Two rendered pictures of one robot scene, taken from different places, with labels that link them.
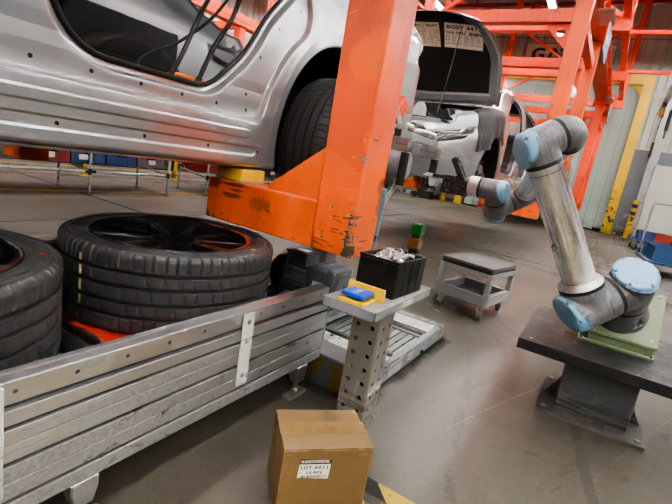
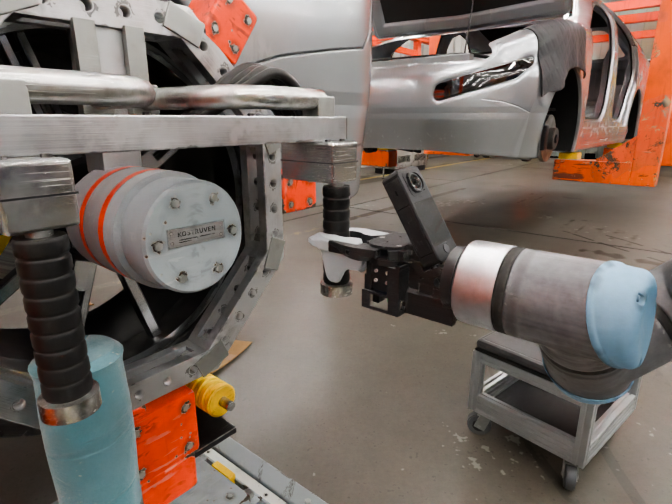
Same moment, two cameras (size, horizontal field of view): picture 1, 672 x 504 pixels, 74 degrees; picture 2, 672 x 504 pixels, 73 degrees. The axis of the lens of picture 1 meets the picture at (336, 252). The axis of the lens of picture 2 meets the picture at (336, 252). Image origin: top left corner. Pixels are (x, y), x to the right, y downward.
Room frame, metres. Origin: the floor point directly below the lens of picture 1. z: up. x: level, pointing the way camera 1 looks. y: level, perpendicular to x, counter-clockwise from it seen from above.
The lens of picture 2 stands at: (1.52, -0.47, 0.98)
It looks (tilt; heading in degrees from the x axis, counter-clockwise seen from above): 16 degrees down; 9
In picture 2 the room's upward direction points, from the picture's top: straight up
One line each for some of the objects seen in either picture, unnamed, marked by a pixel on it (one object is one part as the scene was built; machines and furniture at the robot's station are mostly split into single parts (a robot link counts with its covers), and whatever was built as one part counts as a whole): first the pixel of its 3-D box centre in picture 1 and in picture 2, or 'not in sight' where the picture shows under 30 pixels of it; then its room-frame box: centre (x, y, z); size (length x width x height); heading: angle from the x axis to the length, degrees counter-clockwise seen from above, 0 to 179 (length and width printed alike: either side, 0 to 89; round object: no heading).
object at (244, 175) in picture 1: (240, 174); not in sight; (1.78, 0.43, 0.71); 0.14 x 0.14 x 0.05; 60
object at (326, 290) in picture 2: (431, 174); (336, 237); (2.10, -0.38, 0.83); 0.04 x 0.04 x 0.16
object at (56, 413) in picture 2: (402, 170); (55, 321); (1.81, -0.20, 0.83); 0.04 x 0.04 x 0.16
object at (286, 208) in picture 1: (273, 184); not in sight; (1.69, 0.28, 0.69); 0.52 x 0.17 x 0.35; 60
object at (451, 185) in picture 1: (455, 184); (416, 274); (2.04, -0.48, 0.80); 0.12 x 0.08 x 0.09; 60
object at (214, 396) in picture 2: not in sight; (182, 376); (2.23, -0.06, 0.51); 0.29 x 0.06 x 0.06; 60
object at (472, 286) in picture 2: (474, 186); (485, 283); (2.00, -0.55, 0.81); 0.10 x 0.05 x 0.09; 150
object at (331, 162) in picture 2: (429, 152); (318, 159); (2.12, -0.35, 0.93); 0.09 x 0.05 x 0.05; 60
